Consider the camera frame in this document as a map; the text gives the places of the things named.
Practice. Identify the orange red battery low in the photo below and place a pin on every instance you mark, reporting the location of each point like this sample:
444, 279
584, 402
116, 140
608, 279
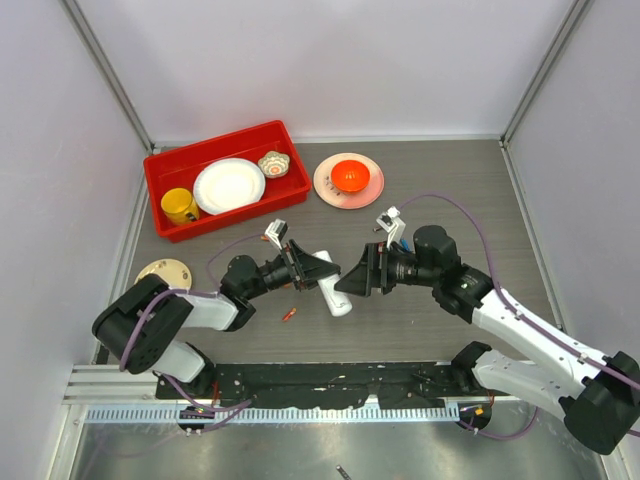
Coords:
289, 315

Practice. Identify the white paper plate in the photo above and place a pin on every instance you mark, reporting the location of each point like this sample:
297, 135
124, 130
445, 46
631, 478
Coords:
228, 184

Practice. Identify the yellow mug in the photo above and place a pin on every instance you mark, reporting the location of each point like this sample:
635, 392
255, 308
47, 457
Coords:
179, 206

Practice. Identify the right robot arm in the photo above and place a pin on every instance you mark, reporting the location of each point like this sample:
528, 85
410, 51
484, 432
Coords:
595, 395

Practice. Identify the small flower-shaped bowl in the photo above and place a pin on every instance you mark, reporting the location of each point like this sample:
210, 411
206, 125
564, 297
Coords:
274, 164

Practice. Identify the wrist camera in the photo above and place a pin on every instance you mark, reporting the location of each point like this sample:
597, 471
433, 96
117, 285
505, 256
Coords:
275, 233
391, 222

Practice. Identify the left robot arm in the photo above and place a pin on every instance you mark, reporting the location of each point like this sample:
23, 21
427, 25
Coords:
140, 328

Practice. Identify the cream floral plate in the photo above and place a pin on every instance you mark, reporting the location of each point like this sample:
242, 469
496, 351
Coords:
172, 271

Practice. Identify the small dark object on floor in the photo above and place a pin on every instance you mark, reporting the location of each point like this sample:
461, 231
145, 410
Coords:
342, 472

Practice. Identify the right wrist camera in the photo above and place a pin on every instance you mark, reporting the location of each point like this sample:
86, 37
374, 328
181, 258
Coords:
391, 222

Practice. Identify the orange bowl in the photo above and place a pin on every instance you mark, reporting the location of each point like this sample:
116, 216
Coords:
350, 176

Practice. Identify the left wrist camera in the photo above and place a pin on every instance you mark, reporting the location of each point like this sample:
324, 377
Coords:
275, 233

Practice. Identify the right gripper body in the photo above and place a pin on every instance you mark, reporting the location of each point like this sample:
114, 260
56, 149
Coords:
390, 258

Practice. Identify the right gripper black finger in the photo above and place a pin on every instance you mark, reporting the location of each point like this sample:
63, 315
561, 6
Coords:
356, 282
370, 262

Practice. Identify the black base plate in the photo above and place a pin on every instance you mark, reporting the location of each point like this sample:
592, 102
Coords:
333, 386

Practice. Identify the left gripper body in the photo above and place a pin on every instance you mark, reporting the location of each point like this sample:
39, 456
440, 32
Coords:
291, 261

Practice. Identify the white cable duct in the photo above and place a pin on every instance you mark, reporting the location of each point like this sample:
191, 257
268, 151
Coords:
185, 414

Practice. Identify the pink plate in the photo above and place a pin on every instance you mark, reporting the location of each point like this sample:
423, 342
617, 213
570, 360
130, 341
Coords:
350, 201

